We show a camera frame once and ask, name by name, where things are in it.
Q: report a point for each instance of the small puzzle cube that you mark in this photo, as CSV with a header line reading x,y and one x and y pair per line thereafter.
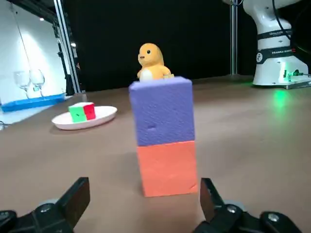
x,y
81,112

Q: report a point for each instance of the pale pink plate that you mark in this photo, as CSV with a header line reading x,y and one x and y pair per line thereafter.
x,y
104,115

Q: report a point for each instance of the yellow plush toy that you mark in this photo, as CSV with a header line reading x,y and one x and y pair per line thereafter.
x,y
150,60

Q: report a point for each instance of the aluminium corner frame post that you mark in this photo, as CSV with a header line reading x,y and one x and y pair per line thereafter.
x,y
66,48

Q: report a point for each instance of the purple foam block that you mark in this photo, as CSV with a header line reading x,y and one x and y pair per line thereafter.
x,y
162,111

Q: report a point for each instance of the clear wine glass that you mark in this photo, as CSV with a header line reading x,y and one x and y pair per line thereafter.
x,y
21,81
37,78

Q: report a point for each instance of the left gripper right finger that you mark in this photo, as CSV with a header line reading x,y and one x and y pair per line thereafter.
x,y
211,204

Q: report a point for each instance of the slim metal pole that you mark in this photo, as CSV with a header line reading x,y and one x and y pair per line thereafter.
x,y
233,36

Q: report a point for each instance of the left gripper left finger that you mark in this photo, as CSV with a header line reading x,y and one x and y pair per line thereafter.
x,y
70,201

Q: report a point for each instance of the orange foam block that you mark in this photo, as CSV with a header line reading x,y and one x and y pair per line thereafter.
x,y
167,167

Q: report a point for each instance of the blue plastic tray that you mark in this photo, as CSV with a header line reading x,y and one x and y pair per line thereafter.
x,y
29,103

